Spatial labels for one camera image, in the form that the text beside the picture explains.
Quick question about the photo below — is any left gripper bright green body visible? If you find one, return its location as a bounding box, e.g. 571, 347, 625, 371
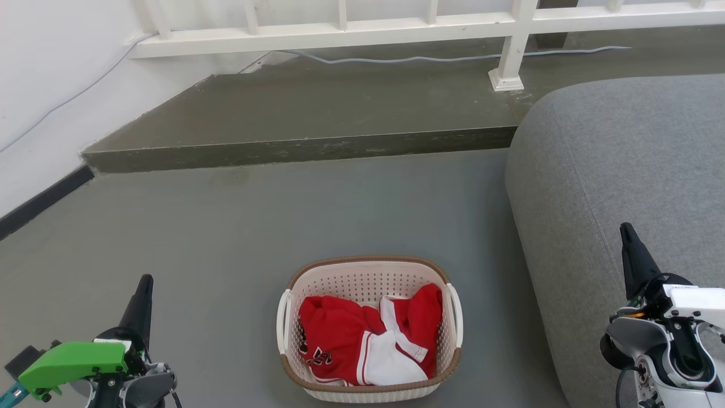
17, 326, 153, 402

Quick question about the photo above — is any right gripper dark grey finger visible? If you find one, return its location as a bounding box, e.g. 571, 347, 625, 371
619, 222, 662, 301

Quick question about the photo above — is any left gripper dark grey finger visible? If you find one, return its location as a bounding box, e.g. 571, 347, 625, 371
118, 274, 155, 342

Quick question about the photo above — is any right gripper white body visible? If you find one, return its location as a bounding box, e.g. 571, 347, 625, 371
626, 274, 725, 330

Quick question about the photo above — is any cream plastic laundry basket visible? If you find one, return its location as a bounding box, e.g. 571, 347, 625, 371
276, 255, 464, 403

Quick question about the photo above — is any grey fabric sofa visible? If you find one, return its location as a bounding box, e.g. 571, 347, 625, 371
504, 74, 725, 408

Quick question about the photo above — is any black baseboard strip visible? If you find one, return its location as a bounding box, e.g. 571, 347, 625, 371
0, 164, 96, 241

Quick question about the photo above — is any red white sports jersey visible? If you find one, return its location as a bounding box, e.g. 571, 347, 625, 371
298, 283, 443, 387

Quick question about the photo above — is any raised concrete step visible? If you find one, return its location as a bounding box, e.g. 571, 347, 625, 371
80, 25, 725, 174

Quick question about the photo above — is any white metal railing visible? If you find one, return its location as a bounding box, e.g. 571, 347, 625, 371
129, 0, 725, 92

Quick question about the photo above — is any black camera box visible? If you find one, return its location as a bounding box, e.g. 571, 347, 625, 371
5, 340, 62, 379

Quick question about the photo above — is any teal plastic bracket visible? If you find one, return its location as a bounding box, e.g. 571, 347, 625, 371
0, 382, 29, 408

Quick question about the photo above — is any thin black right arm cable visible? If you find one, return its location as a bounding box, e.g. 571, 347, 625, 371
615, 365, 643, 408

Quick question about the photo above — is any thin grey wall cable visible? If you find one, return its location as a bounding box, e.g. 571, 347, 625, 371
0, 34, 153, 154

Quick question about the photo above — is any dark brown post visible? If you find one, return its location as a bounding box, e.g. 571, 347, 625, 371
532, 0, 579, 49

